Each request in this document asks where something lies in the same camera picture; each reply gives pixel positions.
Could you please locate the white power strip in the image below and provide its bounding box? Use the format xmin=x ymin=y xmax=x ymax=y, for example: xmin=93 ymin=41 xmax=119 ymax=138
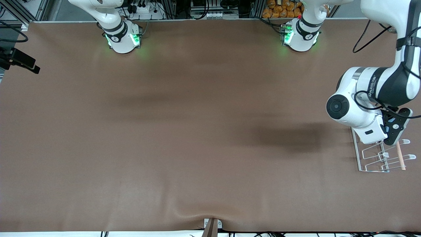
xmin=130 ymin=4 xmax=165 ymax=20

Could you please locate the brown table mat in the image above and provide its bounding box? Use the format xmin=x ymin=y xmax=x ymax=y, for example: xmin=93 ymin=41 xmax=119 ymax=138
xmin=0 ymin=18 xmax=421 ymax=232

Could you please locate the orange packets pile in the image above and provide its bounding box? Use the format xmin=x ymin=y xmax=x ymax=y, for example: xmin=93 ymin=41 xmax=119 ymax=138
xmin=262 ymin=0 xmax=305 ymax=19

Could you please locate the white terminal block row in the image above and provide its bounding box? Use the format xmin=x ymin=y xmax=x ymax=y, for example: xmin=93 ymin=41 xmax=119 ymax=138
xmin=203 ymin=12 xmax=239 ymax=19

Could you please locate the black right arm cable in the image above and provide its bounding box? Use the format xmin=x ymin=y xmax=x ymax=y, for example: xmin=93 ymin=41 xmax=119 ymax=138
xmin=0 ymin=20 xmax=29 ymax=43

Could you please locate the white wire cup rack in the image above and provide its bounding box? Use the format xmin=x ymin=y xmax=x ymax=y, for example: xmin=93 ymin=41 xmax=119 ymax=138
xmin=351 ymin=127 xmax=417 ymax=173

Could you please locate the aluminium camera mount post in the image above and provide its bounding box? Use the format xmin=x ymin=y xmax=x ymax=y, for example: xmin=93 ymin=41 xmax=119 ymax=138
xmin=201 ymin=218 xmax=223 ymax=237

